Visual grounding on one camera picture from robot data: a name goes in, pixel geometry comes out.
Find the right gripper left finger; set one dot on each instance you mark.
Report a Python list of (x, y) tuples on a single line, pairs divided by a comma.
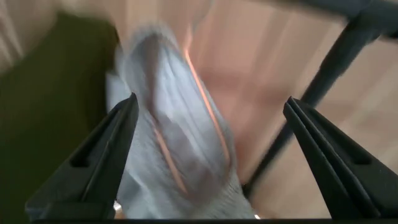
[(93, 174)]

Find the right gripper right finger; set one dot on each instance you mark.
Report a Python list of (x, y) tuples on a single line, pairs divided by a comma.
[(348, 174)]

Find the green long-sleeved shirt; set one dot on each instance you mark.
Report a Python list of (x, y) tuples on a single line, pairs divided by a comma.
[(46, 93)]

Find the pale grey garment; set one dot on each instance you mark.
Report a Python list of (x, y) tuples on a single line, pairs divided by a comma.
[(174, 93)]

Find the pink clothes hanger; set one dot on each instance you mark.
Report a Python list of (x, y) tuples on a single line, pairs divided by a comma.
[(214, 121)]

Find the black clothes rack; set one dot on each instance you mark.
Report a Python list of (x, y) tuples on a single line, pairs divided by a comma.
[(342, 53)]

